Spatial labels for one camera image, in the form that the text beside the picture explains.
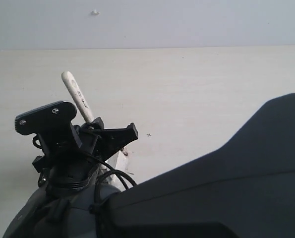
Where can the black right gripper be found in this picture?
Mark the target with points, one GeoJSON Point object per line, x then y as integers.
{"type": "Point", "coordinates": [72, 155]}

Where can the white wooden brush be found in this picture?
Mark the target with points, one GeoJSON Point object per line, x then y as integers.
{"type": "Point", "coordinates": [118, 160]}

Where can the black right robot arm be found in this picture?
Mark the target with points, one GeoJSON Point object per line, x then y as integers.
{"type": "Point", "coordinates": [245, 189]}

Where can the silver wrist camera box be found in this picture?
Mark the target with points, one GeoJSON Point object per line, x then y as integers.
{"type": "Point", "coordinates": [45, 118]}

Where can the white blob on wall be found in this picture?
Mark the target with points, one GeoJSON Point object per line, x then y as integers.
{"type": "Point", "coordinates": [95, 12]}

